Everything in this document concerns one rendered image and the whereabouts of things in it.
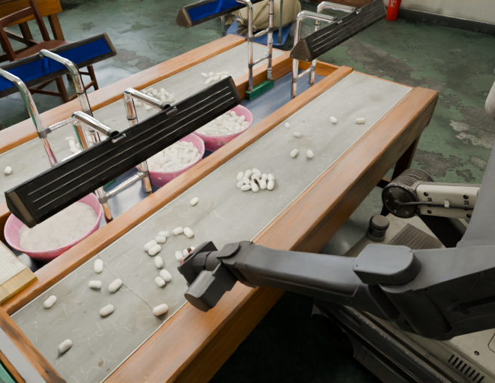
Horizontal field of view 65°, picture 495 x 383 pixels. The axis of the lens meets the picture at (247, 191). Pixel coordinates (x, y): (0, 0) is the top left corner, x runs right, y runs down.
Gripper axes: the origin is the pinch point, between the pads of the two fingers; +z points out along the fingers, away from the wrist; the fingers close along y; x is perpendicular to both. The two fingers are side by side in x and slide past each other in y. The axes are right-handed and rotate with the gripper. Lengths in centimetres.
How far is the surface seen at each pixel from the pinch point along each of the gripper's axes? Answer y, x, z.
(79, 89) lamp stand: -15, -54, 29
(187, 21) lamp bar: -74, -64, 38
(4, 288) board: 29.9, -16.8, 27.1
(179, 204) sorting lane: -19.6, -9.1, 22.7
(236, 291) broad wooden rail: -5.0, 11.7, -6.3
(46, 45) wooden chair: -101, -138, 222
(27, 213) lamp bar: 22.0, -28.7, -5.0
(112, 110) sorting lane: -43, -51, 73
